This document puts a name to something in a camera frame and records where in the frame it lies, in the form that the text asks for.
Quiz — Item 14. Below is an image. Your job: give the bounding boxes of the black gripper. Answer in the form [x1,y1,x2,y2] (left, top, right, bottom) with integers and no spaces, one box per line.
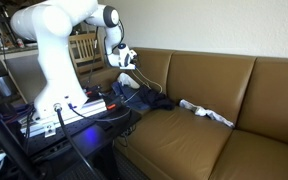
[127,49,140,70]

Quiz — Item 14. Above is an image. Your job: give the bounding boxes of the white charger cable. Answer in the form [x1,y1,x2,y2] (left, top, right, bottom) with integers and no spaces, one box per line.
[123,66,164,103]

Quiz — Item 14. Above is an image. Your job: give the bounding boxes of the tan leather couch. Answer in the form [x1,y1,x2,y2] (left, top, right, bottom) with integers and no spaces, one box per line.
[80,46,288,180]

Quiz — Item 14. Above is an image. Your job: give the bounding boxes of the white folded garment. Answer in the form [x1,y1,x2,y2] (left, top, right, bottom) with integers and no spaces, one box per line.
[117,72,141,90]

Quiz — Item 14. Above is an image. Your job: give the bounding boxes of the blue denim jeans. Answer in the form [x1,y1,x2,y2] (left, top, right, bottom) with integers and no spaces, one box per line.
[111,81,152,111]

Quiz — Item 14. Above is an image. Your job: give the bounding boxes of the dark navy garment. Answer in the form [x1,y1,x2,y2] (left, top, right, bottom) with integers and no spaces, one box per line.
[138,88,177,112]

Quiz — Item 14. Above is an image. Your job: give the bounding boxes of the wooden chair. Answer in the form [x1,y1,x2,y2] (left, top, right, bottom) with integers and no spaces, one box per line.
[68,32,107,76]

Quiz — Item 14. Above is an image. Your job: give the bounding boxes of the black robot table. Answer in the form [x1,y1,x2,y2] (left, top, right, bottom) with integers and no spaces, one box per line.
[3,96,142,158]

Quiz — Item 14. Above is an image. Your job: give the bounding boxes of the grey white sock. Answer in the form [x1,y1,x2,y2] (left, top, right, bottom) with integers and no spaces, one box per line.
[178,98,236,129]

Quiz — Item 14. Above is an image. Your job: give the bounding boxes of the metal bin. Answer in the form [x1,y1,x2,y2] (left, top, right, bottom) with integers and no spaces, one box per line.
[0,76,14,100]

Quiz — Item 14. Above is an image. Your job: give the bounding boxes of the black tripod pole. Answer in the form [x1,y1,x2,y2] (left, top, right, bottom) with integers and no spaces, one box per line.
[0,99,40,180]

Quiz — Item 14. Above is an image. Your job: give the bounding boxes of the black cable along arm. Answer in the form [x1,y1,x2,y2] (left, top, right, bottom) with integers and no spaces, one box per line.
[87,19,126,88]

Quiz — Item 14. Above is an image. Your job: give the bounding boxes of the aluminium mounting rail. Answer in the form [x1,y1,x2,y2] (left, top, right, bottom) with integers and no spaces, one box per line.
[19,98,109,138]

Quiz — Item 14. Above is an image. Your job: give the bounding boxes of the thick black base cable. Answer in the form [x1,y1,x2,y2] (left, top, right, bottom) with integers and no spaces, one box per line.
[53,103,100,180]

